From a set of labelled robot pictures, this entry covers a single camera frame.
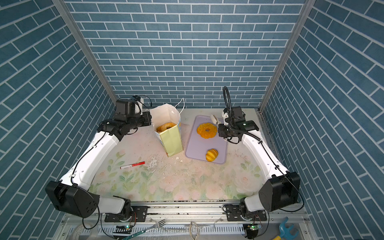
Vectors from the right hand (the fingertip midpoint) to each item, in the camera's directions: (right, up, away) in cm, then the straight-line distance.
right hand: (219, 128), depth 82 cm
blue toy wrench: (+29, -47, -14) cm, 57 cm away
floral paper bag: (-27, -6, 0) cm, 28 cm away
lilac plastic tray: (-12, -13, +18) cm, 25 cm away
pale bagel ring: (-35, 0, +14) cm, 38 cm away
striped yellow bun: (-4, -17, +9) cm, 20 cm away
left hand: (-36, +7, -4) cm, 37 cm away
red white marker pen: (-51, -22, +7) cm, 57 cm away
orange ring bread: (-6, -2, +23) cm, 24 cm away
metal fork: (-30, -45, -12) cm, 56 cm away
